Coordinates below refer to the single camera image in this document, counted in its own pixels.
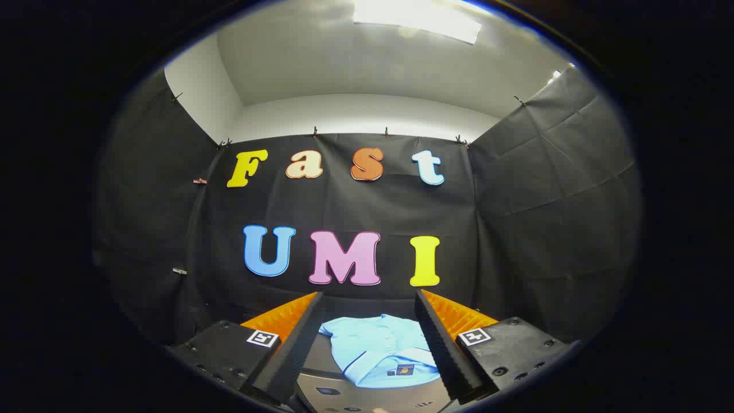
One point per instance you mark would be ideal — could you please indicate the grey washing machine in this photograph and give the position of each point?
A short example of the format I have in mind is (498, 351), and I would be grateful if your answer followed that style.
(327, 396)

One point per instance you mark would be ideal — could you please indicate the light blue shirt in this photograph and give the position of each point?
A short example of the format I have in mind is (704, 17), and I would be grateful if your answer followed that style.
(373, 350)

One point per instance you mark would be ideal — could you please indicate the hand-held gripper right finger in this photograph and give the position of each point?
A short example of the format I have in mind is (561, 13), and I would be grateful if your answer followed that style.
(444, 350)

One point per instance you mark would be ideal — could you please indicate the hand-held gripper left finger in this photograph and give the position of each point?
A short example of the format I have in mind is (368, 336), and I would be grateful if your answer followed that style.
(292, 355)

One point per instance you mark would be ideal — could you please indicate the black backdrop cloth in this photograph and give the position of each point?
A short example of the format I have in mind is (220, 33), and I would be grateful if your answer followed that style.
(344, 206)

